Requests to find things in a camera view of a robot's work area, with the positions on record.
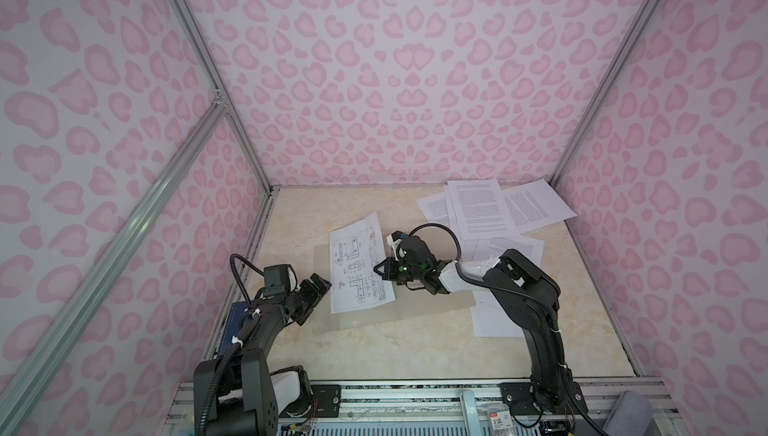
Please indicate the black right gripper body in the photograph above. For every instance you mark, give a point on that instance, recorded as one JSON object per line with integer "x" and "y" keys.
{"x": 402, "y": 270}

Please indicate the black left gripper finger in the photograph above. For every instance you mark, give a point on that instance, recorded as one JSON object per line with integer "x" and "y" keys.
{"x": 302, "y": 312}
{"x": 321, "y": 285}

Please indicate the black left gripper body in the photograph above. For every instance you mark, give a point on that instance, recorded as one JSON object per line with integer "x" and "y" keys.
{"x": 303, "y": 299}

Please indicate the technical drawing paper sheet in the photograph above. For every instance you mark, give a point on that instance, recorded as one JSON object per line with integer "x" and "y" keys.
{"x": 354, "y": 252}

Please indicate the translucent beige file folder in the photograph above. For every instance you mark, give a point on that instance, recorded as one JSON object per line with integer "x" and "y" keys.
{"x": 408, "y": 304}

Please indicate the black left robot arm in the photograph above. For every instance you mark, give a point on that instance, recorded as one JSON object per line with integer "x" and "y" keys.
{"x": 237, "y": 393}

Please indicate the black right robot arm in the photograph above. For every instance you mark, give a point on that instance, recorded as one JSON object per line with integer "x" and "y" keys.
{"x": 528, "y": 297}

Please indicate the underlying printed paper sheet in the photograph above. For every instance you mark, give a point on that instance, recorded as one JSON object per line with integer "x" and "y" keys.
{"x": 438, "y": 209}

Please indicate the blue booklet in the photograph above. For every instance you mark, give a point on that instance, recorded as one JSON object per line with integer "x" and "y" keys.
{"x": 232, "y": 325}

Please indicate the central printed text sheet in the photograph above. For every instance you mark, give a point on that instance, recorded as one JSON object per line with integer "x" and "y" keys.
{"x": 481, "y": 210}

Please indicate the blank white paper sheet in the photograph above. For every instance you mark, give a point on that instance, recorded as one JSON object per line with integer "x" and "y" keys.
{"x": 488, "y": 318}

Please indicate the right printed text sheet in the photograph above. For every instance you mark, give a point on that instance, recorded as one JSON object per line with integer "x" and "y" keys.
{"x": 536, "y": 205}

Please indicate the small labelled plastic bag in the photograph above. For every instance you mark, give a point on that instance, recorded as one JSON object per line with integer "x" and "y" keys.
{"x": 500, "y": 419}

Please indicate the grey foam roll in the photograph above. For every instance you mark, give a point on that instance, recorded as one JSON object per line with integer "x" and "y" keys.
{"x": 630, "y": 416}

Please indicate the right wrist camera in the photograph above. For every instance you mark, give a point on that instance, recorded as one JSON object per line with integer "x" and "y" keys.
{"x": 409, "y": 249}

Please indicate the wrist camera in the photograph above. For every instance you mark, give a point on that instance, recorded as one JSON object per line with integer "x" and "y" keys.
{"x": 409, "y": 249}
{"x": 278, "y": 280}

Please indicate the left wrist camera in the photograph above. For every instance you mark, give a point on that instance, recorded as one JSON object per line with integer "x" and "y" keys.
{"x": 278, "y": 280}

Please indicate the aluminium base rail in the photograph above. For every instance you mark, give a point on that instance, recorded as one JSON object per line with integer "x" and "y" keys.
{"x": 463, "y": 407}

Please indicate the diagonal aluminium frame bar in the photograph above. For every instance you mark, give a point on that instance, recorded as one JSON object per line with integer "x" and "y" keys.
{"x": 38, "y": 370}

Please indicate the left corner aluminium post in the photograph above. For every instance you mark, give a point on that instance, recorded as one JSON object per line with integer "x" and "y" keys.
{"x": 185, "y": 15}

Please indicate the corner aluminium post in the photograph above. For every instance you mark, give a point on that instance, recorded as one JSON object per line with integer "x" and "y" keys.
{"x": 185, "y": 15}
{"x": 628, "y": 44}

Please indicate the right corner aluminium post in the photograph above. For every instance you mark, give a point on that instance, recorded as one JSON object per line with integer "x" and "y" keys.
{"x": 628, "y": 44}

